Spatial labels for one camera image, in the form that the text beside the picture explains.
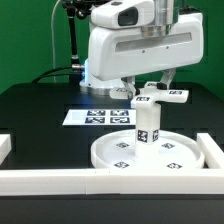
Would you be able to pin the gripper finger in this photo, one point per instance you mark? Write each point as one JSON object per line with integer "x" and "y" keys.
{"x": 166, "y": 79}
{"x": 129, "y": 85}

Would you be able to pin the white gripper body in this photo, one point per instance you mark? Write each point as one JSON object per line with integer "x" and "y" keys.
{"x": 121, "y": 53}

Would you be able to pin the white cross-shaped table base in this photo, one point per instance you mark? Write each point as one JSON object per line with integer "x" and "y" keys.
{"x": 150, "y": 94}

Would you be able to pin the white round table top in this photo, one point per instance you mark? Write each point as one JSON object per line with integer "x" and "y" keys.
{"x": 124, "y": 150}

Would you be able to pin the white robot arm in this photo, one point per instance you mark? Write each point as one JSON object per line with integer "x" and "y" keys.
{"x": 167, "y": 13}

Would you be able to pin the white marker sheet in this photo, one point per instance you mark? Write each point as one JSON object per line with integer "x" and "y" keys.
{"x": 81, "y": 117}

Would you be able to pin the white U-shaped fence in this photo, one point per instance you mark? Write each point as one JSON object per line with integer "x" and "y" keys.
{"x": 105, "y": 181}

